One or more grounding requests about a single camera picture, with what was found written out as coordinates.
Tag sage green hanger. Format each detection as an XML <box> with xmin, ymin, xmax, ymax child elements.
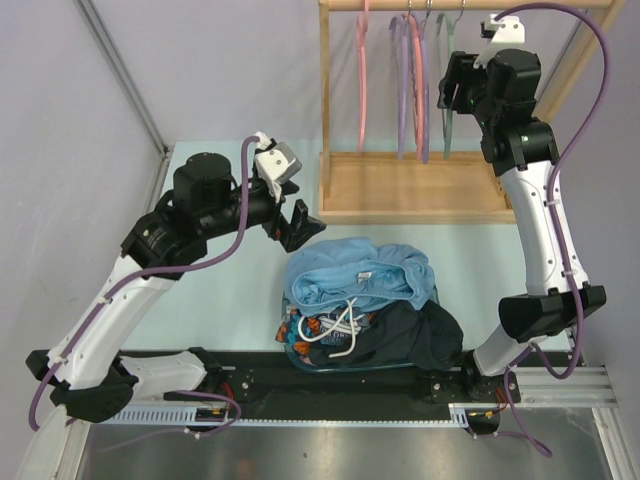
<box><xmin>436</xmin><ymin>13</ymin><xmax>457</xmax><ymax>159</ymax></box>

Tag light blue shorts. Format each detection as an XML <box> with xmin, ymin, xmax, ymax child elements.
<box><xmin>284</xmin><ymin>237</ymin><xmax>436</xmax><ymax>316</ymax></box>

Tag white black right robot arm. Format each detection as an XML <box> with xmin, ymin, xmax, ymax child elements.
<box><xmin>438</xmin><ymin>49</ymin><xmax>606</xmax><ymax>401</ymax></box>

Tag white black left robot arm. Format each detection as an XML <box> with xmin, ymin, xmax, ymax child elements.
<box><xmin>26</xmin><ymin>145</ymin><xmax>326</xmax><ymax>423</ymax></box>

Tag salmon pink hanger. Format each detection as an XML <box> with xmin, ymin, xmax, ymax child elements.
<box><xmin>405</xmin><ymin>12</ymin><xmax>423</xmax><ymax>158</ymax></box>

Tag purple hanger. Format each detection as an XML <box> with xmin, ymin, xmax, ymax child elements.
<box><xmin>389</xmin><ymin>14</ymin><xmax>409</xmax><ymax>159</ymax></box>

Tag blue patterned shorts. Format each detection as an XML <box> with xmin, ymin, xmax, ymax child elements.
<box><xmin>275</xmin><ymin>302</ymin><xmax>375</xmax><ymax>365</ymax></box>

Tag pink hanger left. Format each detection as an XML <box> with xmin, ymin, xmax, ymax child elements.
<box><xmin>356</xmin><ymin>0</ymin><xmax>370</xmax><ymax>153</ymax></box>

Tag dark navy shorts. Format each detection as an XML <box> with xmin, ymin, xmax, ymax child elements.
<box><xmin>308</xmin><ymin>300</ymin><xmax>464</xmax><ymax>370</ymax></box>

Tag wooden clothes rack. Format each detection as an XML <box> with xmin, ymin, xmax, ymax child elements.
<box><xmin>318</xmin><ymin>1</ymin><xmax>626</xmax><ymax>225</ymax></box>

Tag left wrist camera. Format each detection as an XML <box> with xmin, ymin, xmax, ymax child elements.
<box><xmin>254</xmin><ymin>131</ymin><xmax>302</xmax><ymax>203</ymax></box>

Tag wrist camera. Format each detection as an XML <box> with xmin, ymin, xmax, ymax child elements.
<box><xmin>254</xmin><ymin>131</ymin><xmax>302</xmax><ymax>203</ymax></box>
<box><xmin>473</xmin><ymin>14</ymin><xmax>525</xmax><ymax>69</ymax></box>

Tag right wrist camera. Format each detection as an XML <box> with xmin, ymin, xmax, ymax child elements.
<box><xmin>473</xmin><ymin>14</ymin><xmax>525</xmax><ymax>69</ymax></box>

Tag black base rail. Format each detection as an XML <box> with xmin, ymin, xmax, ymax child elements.
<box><xmin>119</xmin><ymin>349</ymin><xmax>521</xmax><ymax>421</ymax></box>

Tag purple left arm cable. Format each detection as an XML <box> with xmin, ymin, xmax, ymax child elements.
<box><xmin>28</xmin><ymin>137</ymin><xmax>261</xmax><ymax>451</ymax></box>

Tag white cable duct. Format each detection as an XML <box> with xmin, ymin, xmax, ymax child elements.
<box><xmin>117</xmin><ymin>403</ymin><xmax>474</xmax><ymax>429</ymax></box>

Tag aluminium corner frame post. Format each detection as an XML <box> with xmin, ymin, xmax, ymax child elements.
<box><xmin>72</xmin><ymin>0</ymin><xmax>174</xmax><ymax>159</ymax></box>

